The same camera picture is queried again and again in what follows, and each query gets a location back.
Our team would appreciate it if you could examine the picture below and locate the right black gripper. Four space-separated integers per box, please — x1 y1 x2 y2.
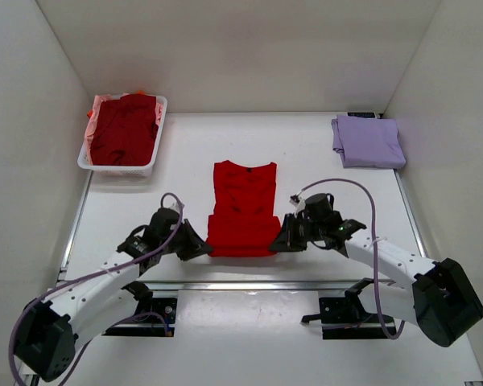
269 213 325 253

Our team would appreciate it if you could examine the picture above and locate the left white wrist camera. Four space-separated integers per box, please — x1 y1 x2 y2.
169 202 184 213

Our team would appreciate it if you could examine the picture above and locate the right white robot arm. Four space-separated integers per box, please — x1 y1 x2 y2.
270 194 483 347

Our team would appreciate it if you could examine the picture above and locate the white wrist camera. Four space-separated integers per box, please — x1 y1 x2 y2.
169 202 184 213
290 195 305 212

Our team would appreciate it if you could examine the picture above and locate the dark red shirt in basket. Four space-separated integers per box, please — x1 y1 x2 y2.
86 93 163 166

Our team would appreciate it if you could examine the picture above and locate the white plastic basket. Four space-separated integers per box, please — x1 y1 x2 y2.
77 92 167 177

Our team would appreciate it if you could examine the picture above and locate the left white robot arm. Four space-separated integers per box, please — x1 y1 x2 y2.
13 207 213 382

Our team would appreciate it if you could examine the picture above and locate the pink shirt in basket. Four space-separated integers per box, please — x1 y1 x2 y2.
84 94 122 148

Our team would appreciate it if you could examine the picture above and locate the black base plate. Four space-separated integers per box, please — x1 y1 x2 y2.
301 297 387 340
103 290 178 338

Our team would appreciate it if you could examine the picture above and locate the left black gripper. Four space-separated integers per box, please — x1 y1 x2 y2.
162 216 213 259

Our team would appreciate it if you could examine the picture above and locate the bright red t shirt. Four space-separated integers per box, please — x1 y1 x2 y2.
206 160 281 258

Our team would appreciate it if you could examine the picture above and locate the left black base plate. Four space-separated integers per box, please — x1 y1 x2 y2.
103 290 178 338

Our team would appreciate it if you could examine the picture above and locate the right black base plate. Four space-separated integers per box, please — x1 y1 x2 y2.
301 297 387 340

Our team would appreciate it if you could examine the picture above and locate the folded lavender t shirt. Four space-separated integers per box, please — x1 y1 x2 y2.
331 115 407 170

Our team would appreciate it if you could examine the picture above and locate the small dark device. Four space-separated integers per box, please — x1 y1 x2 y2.
347 112 379 119

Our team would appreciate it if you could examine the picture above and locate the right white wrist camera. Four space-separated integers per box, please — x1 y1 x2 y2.
290 195 305 212

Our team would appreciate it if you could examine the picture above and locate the silver aluminium rail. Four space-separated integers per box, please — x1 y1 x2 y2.
60 280 371 293

